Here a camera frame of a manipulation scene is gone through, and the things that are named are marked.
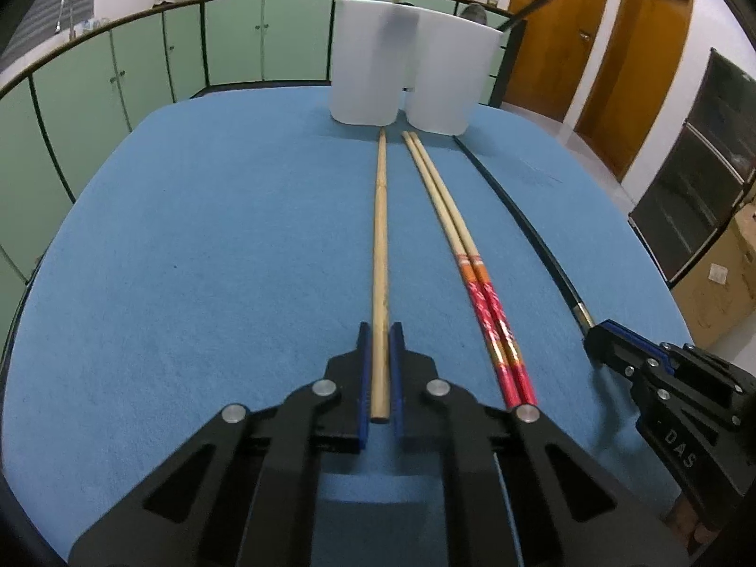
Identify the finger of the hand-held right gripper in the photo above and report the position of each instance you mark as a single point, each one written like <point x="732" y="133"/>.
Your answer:
<point x="644" y="339"/>
<point x="611" y="351"/>

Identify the person's right hand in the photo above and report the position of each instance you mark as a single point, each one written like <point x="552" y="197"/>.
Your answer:
<point x="685" y="520"/>

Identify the black glass-door cabinet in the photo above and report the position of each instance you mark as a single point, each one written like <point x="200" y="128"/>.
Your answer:
<point x="703" y="177"/>

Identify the chrome kitchen faucet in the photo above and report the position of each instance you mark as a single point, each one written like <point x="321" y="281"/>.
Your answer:
<point x="65" y="12"/>

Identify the black plastic spoon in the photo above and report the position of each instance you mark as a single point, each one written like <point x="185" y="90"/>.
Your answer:
<point x="475" y="13"/>

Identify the wooden door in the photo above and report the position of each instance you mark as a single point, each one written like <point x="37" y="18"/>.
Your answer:
<point x="561" y="29"/>
<point x="638" y="71"/>

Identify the cardboard box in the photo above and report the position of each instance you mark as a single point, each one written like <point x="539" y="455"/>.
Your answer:
<point x="723" y="283"/>

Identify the grey window blind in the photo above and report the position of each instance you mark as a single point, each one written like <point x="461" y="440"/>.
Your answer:
<point x="53" y="0"/>

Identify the plain wooden chopstick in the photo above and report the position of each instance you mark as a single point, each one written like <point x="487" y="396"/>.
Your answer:
<point x="381" y="248"/>

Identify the white two-compartment utensil holder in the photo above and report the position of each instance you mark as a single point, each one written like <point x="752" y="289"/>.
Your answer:
<point x="366" y="59"/>

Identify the orange-banded red wooden chopstick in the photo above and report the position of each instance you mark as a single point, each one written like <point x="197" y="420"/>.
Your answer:
<point x="489" y="325"/>
<point x="502" y="325"/>

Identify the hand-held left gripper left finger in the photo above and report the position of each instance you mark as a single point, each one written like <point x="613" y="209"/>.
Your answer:
<point x="364" y="378"/>

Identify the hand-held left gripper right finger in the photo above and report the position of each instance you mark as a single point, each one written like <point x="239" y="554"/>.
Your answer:
<point x="396" y="378"/>

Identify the blue table mat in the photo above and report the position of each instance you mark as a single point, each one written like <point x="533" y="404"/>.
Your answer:
<point x="207" y="248"/>

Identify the green base cabinets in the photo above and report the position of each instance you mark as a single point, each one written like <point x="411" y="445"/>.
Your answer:
<point x="147" y="53"/>

